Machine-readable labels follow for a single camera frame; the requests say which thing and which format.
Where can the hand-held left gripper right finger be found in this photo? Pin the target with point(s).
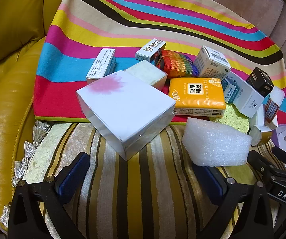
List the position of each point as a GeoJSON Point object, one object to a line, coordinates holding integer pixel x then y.
{"type": "Point", "coordinates": [212, 181]}

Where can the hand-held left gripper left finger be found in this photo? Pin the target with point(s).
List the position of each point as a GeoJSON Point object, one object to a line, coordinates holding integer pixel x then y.
{"type": "Point", "coordinates": [70, 176]}

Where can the purple cardboard box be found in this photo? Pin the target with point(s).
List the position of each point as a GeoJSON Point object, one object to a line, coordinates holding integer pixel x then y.
{"type": "Point", "coordinates": [285, 137]}

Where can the white foam block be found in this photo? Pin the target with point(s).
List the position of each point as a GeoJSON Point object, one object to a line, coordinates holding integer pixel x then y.
{"type": "Point", "coordinates": [212, 142]}

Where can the red white medicine box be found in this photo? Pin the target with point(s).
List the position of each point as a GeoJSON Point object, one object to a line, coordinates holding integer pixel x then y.
{"type": "Point", "coordinates": [271, 112]}

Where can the green round sponge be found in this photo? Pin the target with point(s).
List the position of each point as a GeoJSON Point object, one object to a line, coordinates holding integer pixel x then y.
{"type": "Point", "coordinates": [230, 119]}

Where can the white rectangular box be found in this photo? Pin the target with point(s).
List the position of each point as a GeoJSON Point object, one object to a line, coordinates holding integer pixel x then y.
{"type": "Point", "coordinates": [247, 97]}

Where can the small teal white box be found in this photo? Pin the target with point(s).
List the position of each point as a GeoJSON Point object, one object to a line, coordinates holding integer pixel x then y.
{"type": "Point", "coordinates": [231, 89]}

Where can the large white pink-flower box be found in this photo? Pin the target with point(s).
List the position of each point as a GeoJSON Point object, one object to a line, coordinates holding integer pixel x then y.
{"type": "Point", "coordinates": [123, 109]}

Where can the orange tissue packet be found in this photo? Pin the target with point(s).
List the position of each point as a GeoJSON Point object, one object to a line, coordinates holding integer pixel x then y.
{"type": "Point", "coordinates": [195, 94]}

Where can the white barcode medicine box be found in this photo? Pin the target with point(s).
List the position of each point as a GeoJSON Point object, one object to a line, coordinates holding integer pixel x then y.
{"type": "Point", "coordinates": [212, 59]}

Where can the tall white medicine box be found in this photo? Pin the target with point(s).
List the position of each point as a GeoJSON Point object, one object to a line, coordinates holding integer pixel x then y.
{"type": "Point", "coordinates": [100, 66]}

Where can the rainbow woven pouch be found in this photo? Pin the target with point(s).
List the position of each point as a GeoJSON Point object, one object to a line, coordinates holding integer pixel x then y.
{"type": "Point", "coordinates": [175, 64]}

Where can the cream square box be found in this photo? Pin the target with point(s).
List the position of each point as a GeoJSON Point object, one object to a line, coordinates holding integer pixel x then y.
{"type": "Point", "coordinates": [145, 72]}

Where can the white box with black end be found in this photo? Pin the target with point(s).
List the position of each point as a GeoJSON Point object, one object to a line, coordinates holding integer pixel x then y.
{"type": "Point", "coordinates": [148, 49]}

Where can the small gold white box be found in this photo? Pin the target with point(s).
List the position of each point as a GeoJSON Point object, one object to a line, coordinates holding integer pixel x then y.
{"type": "Point", "coordinates": [260, 135]}

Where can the silver tassel fringe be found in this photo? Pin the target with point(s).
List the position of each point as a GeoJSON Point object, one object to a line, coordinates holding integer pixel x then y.
{"type": "Point", "coordinates": [28, 149]}

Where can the small white foam piece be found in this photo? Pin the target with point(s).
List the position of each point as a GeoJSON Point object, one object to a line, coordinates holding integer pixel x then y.
{"type": "Point", "coordinates": [278, 94]}

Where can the gold striped velvet cushion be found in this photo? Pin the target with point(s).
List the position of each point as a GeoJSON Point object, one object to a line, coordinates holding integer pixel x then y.
{"type": "Point", "coordinates": [145, 191]}

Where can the yellow leather sofa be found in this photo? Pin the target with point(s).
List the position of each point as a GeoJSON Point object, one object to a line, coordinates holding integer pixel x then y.
{"type": "Point", "coordinates": [8, 79]}

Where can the colourful striped cushion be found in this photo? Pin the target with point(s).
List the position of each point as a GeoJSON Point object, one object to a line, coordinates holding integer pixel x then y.
{"type": "Point", "coordinates": [133, 17]}

